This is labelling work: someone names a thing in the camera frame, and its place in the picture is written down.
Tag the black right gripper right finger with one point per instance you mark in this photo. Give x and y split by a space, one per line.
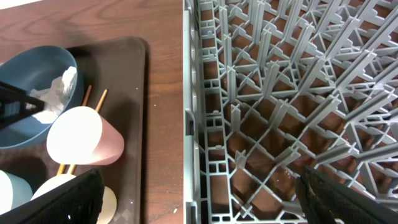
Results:
324 200

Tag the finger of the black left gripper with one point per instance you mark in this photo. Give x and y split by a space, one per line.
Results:
16 105

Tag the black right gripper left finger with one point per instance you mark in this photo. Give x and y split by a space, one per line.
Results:
79 200

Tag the green cup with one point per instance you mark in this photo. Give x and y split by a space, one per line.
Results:
109 205

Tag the white tissue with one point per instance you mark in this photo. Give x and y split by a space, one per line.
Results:
56 97

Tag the light blue small bowl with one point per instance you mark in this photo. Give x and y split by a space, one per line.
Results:
15 192

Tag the grey dishwasher rack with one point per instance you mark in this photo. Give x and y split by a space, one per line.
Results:
271 87

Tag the wooden chopstick left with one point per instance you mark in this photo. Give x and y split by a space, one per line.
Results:
61 169

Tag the wooden chopstick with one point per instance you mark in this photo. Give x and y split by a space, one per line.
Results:
101 101
61 169

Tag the dark blue plate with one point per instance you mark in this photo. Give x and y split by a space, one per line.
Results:
36 69

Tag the pink cup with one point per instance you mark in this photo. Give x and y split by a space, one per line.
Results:
81 136

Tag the wooden chopstick right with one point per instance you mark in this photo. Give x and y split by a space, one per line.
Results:
101 101

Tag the brown serving tray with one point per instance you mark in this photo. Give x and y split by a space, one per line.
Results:
119 66

